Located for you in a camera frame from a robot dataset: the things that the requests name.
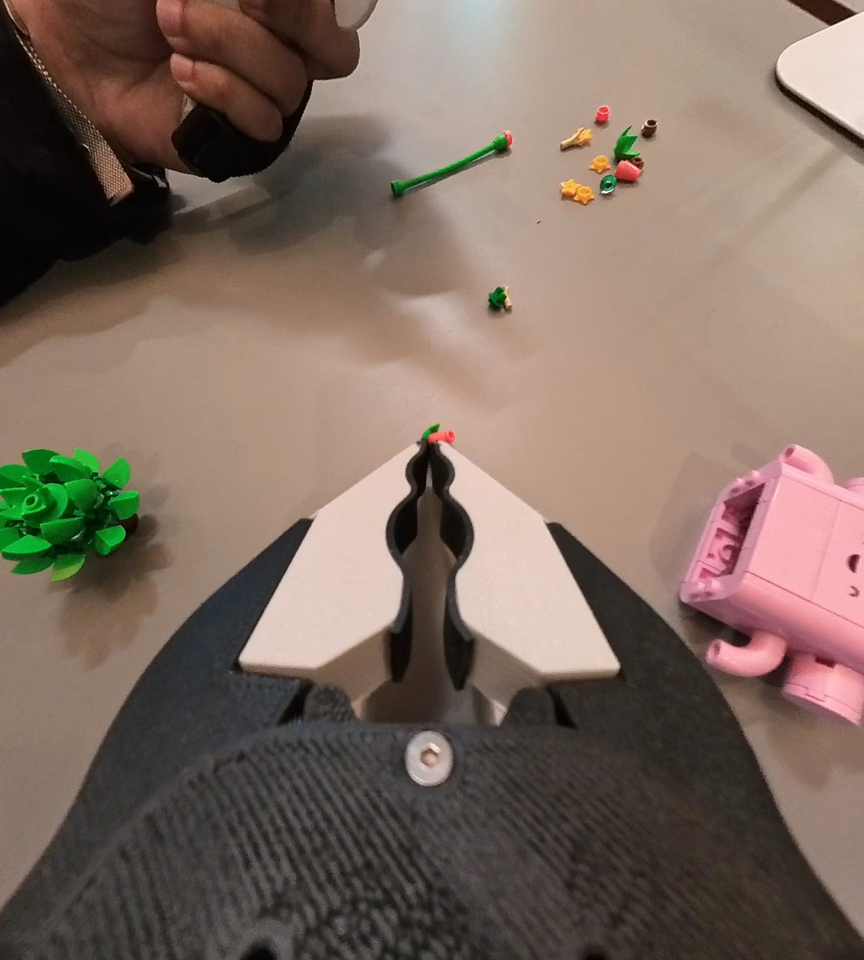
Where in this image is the pink toy brick pot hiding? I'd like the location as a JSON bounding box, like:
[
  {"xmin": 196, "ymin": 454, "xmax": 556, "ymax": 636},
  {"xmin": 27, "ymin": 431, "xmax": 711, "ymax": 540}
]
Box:
[{"xmin": 679, "ymin": 444, "xmax": 864, "ymax": 727}]

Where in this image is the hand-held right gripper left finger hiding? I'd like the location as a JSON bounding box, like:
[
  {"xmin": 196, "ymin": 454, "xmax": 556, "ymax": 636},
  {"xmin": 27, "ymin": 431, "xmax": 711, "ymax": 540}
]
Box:
[{"xmin": 239, "ymin": 442, "xmax": 433, "ymax": 719}]

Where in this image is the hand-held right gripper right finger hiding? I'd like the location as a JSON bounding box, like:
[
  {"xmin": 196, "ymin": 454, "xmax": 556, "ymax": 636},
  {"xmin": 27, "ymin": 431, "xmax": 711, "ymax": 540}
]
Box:
[{"xmin": 430, "ymin": 441, "xmax": 622, "ymax": 727}]

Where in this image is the metal mesh watch strap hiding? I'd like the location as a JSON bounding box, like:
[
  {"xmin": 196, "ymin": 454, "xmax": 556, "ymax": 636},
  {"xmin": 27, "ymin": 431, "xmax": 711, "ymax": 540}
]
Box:
[{"xmin": 0, "ymin": 0, "xmax": 136, "ymax": 205}]

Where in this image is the green toy stem red tip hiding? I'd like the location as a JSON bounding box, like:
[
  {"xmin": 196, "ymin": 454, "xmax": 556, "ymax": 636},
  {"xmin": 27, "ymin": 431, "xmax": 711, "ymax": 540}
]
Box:
[{"xmin": 390, "ymin": 129, "xmax": 514, "ymax": 200}]

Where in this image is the person's left forearm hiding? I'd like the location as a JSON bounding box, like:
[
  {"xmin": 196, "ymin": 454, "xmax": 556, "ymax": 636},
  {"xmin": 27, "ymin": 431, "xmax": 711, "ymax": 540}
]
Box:
[{"xmin": 0, "ymin": 0, "xmax": 174, "ymax": 331}]

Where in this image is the green toy brick plant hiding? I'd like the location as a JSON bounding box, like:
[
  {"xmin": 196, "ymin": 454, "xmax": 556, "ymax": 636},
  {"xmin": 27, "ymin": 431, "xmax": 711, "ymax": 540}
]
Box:
[{"xmin": 0, "ymin": 447, "xmax": 142, "ymax": 584}]

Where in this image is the white flat board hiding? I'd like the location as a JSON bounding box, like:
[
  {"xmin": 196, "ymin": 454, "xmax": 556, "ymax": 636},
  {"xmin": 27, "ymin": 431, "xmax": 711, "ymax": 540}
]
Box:
[{"xmin": 775, "ymin": 0, "xmax": 864, "ymax": 175}]

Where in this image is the person's left hand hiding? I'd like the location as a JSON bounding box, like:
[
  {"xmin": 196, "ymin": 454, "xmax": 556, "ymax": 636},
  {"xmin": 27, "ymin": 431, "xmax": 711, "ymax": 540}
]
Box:
[{"xmin": 8, "ymin": 0, "xmax": 363, "ymax": 172}]

